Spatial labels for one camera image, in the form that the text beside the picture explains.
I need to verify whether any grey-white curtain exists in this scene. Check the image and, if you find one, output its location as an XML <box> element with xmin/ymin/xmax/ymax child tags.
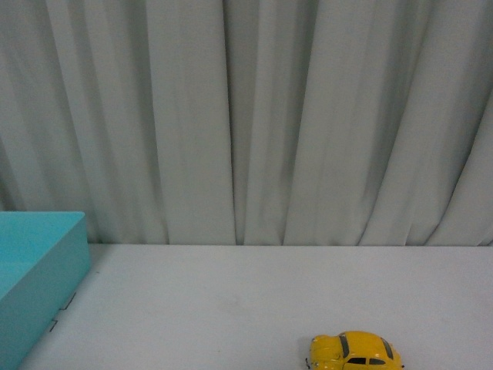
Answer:
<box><xmin>1</xmin><ymin>1</ymin><xmax>492</xmax><ymax>246</ymax></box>

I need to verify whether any turquoise plastic storage bin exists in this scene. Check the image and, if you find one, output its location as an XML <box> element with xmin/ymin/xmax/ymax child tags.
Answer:
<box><xmin>1</xmin><ymin>211</ymin><xmax>91</xmax><ymax>369</ymax></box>

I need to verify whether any yellow beetle toy car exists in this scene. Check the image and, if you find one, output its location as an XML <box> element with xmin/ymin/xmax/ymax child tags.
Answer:
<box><xmin>305</xmin><ymin>331</ymin><xmax>405</xmax><ymax>370</ymax></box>

